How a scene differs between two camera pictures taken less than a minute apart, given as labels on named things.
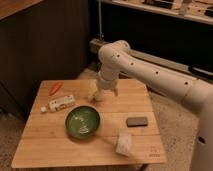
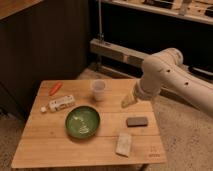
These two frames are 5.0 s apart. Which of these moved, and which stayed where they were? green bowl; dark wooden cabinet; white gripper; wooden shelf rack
Moved: white gripper
Stayed: dark wooden cabinet; wooden shelf rack; green bowl
